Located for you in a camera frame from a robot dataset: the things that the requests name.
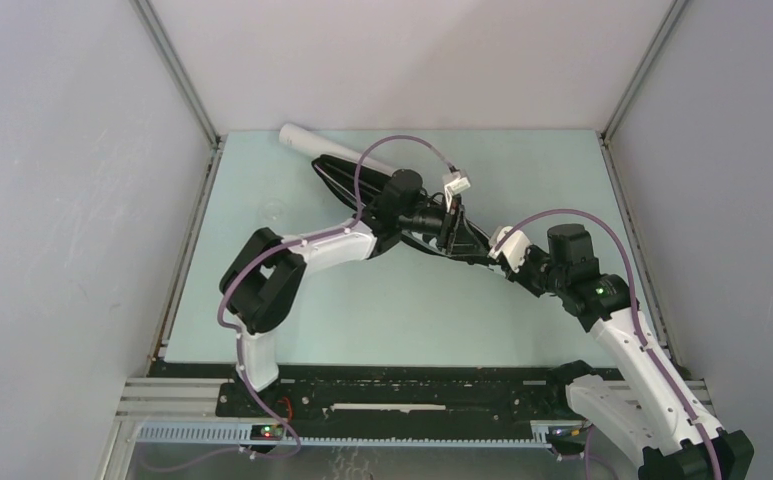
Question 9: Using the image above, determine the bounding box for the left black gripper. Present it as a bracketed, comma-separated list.
[397, 193, 485, 256]

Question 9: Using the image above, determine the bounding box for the black racket cover bag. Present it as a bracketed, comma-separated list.
[311, 155, 509, 278]

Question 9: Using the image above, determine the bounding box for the white shuttlecock tube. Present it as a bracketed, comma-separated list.
[278, 123, 361, 166]

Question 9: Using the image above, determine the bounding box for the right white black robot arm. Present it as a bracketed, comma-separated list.
[489, 224, 754, 479]

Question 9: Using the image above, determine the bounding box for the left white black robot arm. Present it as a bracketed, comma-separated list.
[218, 161, 494, 417]

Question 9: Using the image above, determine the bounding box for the right electronics board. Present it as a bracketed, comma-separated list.
[548, 428, 586, 461]

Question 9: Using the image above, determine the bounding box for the electronics board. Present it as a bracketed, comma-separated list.
[548, 428, 586, 461]
[250, 424, 286, 441]

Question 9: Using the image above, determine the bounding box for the left electronics board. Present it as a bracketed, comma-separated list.
[250, 424, 286, 441]

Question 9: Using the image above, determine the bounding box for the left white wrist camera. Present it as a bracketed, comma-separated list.
[442, 169, 471, 210]

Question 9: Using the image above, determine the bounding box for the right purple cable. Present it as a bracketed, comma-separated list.
[495, 208, 725, 480]

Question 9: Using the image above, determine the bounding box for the purple cable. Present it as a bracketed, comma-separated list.
[495, 208, 725, 480]
[216, 135, 457, 460]

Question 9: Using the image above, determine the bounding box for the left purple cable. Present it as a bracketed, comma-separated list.
[216, 135, 457, 460]

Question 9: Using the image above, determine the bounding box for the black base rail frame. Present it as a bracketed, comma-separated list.
[116, 363, 636, 455]

